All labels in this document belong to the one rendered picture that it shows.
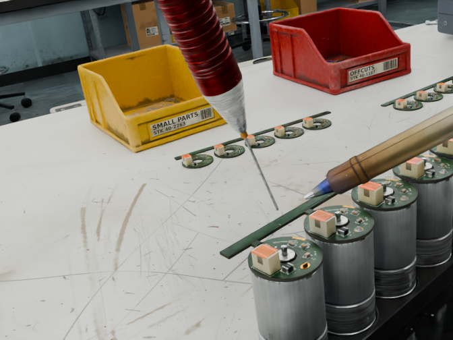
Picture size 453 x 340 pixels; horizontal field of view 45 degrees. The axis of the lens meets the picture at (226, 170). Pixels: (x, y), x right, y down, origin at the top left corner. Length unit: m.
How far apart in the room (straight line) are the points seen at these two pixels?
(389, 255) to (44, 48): 4.46
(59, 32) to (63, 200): 4.24
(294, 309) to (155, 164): 0.27
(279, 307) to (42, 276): 0.18
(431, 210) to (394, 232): 0.03
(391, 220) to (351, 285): 0.03
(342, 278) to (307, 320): 0.02
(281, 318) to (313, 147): 0.26
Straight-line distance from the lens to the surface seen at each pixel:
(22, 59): 4.63
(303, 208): 0.21
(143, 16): 4.32
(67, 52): 4.66
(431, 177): 0.24
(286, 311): 0.18
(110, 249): 0.33
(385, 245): 0.22
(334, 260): 0.20
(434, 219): 0.24
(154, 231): 0.34
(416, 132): 0.16
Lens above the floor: 0.91
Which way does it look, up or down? 24 degrees down
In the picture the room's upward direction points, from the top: 8 degrees counter-clockwise
